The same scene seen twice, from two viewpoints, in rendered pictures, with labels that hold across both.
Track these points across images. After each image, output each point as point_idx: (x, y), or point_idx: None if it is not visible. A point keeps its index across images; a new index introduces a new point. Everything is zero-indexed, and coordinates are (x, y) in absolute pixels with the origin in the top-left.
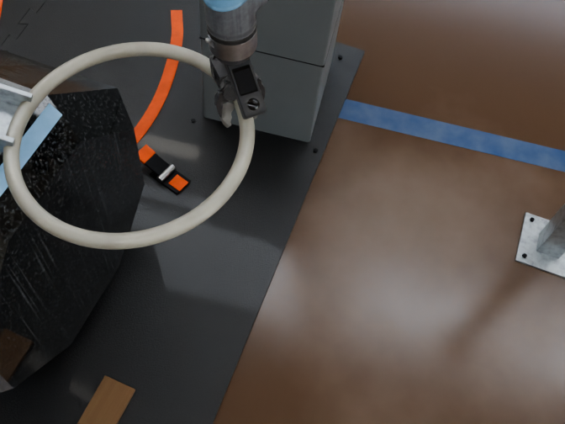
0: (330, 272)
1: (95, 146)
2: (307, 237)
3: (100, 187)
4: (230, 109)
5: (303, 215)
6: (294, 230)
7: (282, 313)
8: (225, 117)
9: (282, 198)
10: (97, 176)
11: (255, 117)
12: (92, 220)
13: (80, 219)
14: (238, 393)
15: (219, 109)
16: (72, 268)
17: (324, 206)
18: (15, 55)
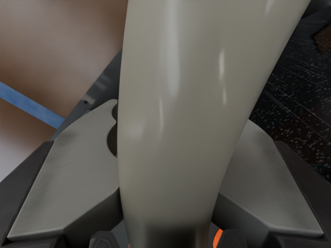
0: (101, 7)
1: (314, 153)
2: (109, 42)
3: (286, 112)
4: (232, 160)
5: (107, 60)
6: (116, 51)
7: None
8: (247, 131)
9: (117, 77)
10: (295, 122)
11: (113, 100)
12: (293, 87)
13: (322, 86)
14: None
15: (323, 186)
16: (320, 53)
17: (90, 61)
18: None
